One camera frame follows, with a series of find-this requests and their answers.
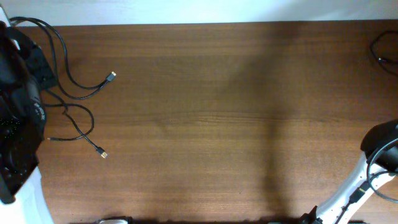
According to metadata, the black USB cable one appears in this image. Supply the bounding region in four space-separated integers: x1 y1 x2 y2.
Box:
369 29 398 77

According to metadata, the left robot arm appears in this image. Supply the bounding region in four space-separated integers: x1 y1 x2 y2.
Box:
1 10 53 223

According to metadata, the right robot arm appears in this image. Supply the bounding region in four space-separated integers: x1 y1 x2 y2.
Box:
298 119 397 224

